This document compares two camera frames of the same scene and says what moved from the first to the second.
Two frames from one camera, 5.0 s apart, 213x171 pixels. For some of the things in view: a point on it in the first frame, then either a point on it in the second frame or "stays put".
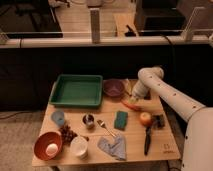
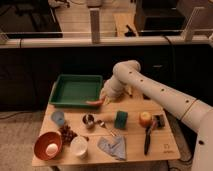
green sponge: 121,120 stays put
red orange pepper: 132,106 -> 96,103
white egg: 51,149 stays put
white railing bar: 101,42 stays put
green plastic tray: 77,90 stays put
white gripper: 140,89 -> 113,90
